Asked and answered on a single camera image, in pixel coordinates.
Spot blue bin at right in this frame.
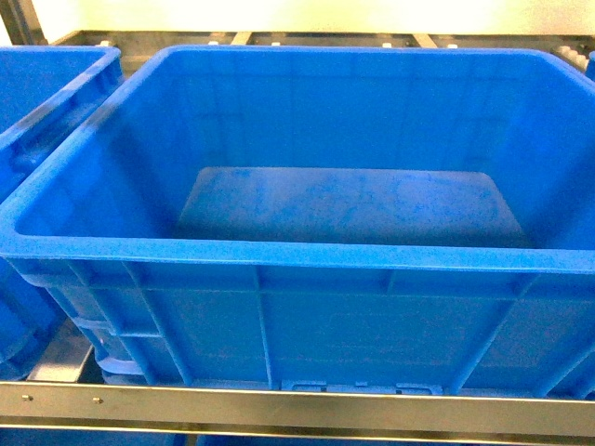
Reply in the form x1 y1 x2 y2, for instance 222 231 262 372
585 51 595 82

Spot large blue plastic bin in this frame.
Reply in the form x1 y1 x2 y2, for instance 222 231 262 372
0 44 595 399

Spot blue bin at left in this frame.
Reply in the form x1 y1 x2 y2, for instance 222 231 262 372
1 46 124 381

